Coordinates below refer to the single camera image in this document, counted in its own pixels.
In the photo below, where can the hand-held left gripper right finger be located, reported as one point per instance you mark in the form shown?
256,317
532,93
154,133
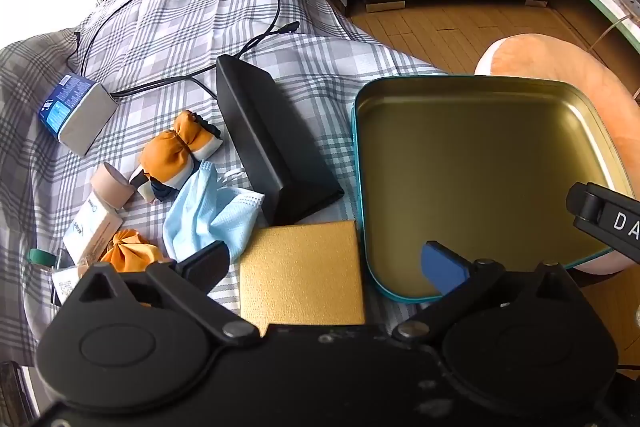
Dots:
442,271

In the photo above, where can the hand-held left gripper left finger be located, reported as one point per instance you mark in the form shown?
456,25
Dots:
206,265

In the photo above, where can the blue face mask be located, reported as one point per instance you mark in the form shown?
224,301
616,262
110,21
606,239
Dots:
200,212

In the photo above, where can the small orange cloth bundle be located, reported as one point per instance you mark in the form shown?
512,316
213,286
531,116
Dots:
130,252

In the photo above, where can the teal metal tin tray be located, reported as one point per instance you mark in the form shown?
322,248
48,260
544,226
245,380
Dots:
475,182

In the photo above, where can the orange bow cloth pouch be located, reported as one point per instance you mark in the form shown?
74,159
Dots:
170,152

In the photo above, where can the gold textured box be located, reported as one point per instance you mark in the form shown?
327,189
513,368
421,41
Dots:
300,277

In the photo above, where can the beige tape roll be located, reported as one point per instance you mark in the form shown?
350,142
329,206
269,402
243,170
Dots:
111,187

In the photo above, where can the white paper packet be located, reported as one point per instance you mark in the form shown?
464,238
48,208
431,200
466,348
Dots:
65,284

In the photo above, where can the black box lid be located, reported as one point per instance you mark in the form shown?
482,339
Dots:
260,132

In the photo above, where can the orange plush cushion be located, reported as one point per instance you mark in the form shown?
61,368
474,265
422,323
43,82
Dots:
575,62

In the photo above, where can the green tape roll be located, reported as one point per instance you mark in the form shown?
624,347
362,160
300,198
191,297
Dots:
40,257

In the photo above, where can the blue tissue pack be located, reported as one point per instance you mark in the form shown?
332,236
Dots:
75,117

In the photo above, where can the grey plaid bed sheet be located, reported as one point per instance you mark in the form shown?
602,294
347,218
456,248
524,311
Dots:
175,37

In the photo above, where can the grey plaid pillow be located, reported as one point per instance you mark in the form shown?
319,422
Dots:
25,107

